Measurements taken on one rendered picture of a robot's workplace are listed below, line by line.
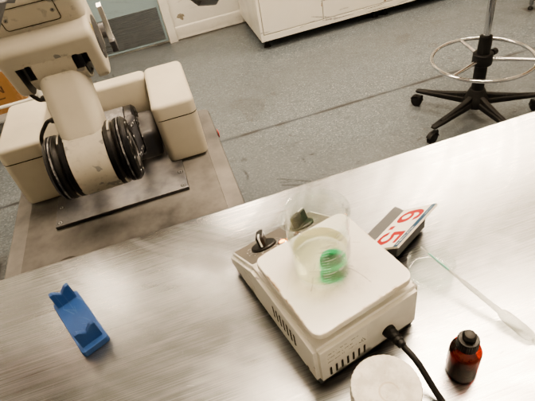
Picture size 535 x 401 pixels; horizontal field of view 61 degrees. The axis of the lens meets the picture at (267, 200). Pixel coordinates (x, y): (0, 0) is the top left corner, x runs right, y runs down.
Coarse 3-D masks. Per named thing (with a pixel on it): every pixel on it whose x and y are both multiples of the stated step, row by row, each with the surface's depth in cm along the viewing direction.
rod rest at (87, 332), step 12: (60, 300) 58; (72, 300) 59; (60, 312) 58; (72, 312) 58; (84, 312) 58; (72, 324) 57; (84, 324) 56; (96, 324) 56; (72, 336) 55; (84, 336) 53; (96, 336) 54; (108, 336) 55; (84, 348) 54; (96, 348) 54
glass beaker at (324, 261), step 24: (312, 192) 44; (336, 192) 43; (288, 216) 44; (312, 216) 46; (336, 216) 45; (288, 240) 43; (312, 240) 40; (336, 240) 41; (312, 264) 43; (336, 264) 43
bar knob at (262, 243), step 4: (256, 232) 56; (260, 232) 56; (256, 236) 55; (260, 236) 54; (264, 236) 56; (256, 240) 54; (260, 240) 54; (264, 240) 55; (268, 240) 56; (272, 240) 55; (256, 244) 56; (260, 244) 54; (264, 244) 54; (268, 244) 55; (272, 244) 55; (252, 248) 56; (256, 248) 55; (260, 248) 54; (264, 248) 54; (268, 248) 54; (256, 252) 55
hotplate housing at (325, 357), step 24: (240, 264) 55; (264, 288) 49; (408, 288) 46; (288, 312) 46; (384, 312) 45; (408, 312) 48; (288, 336) 49; (336, 336) 43; (360, 336) 44; (384, 336) 47; (312, 360) 44; (336, 360) 45
